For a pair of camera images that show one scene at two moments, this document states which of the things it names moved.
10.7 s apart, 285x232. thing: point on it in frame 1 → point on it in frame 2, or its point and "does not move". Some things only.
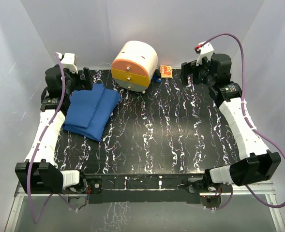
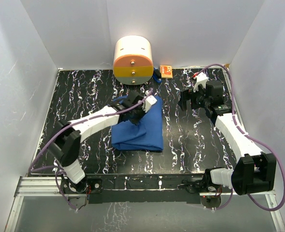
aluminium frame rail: [255, 189] does not move
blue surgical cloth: [89, 111] → [146, 135]
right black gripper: [189, 68] → [186, 95]
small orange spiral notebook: [166, 71] does not move
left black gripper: [86, 84] → [135, 121]
